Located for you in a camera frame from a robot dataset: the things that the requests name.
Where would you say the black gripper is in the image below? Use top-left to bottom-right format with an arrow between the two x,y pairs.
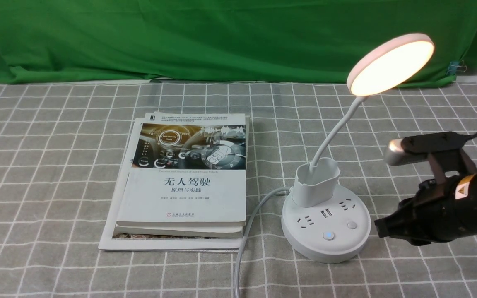
373,174 -> 477,246

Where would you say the white desk lamp with socket base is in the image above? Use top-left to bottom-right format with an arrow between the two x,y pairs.
281,33 -> 435,264

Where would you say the blue binder clip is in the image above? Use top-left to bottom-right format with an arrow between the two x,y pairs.
446,60 -> 467,76

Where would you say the white book with car cover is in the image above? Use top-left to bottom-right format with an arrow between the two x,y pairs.
117,113 -> 249,227

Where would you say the large white bottom book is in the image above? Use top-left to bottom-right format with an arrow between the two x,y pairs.
99,113 -> 250,251

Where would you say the grey checked tablecloth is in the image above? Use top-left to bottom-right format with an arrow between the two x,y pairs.
0,83 -> 477,298

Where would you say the green backdrop cloth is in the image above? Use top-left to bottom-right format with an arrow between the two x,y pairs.
0,0 -> 477,86

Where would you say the black wrist camera with silver lens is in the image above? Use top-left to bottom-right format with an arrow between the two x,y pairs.
383,132 -> 477,184

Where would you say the white lamp power cable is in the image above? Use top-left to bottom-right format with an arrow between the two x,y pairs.
233,186 -> 292,298

